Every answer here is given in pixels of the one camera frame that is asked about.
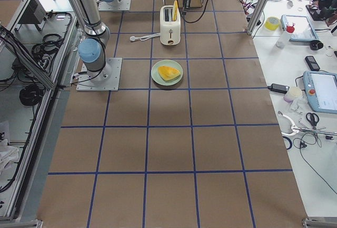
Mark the white two-slot toaster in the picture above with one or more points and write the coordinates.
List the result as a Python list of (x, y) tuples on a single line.
[(170, 32)]

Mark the black power adapter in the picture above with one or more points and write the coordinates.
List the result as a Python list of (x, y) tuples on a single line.
[(278, 88)]

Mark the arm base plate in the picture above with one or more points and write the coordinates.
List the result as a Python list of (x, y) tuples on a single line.
[(107, 80), (122, 6)]

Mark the grey electronics box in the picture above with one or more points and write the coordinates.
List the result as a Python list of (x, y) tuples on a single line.
[(34, 14)]

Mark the white cup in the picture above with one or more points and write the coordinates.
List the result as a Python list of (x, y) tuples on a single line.
[(292, 93)]

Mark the blue teach pendant far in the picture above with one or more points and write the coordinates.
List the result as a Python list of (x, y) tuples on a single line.
[(304, 30)]

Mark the triangular golden bread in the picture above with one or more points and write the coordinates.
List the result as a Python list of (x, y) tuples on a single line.
[(168, 73)]

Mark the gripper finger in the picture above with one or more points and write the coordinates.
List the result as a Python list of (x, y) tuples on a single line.
[(184, 11)]

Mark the black remote device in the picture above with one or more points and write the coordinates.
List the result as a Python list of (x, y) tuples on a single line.
[(312, 63)]

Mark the light green plate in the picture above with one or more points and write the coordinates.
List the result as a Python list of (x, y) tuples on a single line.
[(156, 77)]

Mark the white plastic bracket tool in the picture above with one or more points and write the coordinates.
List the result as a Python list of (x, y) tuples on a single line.
[(292, 127)]

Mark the blue teach pendant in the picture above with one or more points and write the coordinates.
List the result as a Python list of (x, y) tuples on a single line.
[(320, 89), (304, 30)]

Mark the bread slice in toaster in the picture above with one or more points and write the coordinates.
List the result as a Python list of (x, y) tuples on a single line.
[(175, 9)]

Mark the yellow tape roll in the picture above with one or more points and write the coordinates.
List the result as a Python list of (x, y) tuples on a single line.
[(272, 23)]

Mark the clear bottle red cap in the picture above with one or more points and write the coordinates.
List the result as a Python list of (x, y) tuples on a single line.
[(285, 37)]

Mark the aluminium frame post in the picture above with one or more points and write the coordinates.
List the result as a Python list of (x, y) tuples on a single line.
[(255, 16)]

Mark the blue teach pendant near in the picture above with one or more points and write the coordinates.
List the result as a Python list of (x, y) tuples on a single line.
[(320, 89)]

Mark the crumpled white cloth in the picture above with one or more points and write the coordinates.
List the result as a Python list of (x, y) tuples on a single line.
[(9, 154)]

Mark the black tape roll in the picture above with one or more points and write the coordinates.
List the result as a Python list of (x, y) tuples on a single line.
[(316, 45)]

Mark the black scissors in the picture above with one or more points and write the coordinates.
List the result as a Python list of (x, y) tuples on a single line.
[(313, 119)]

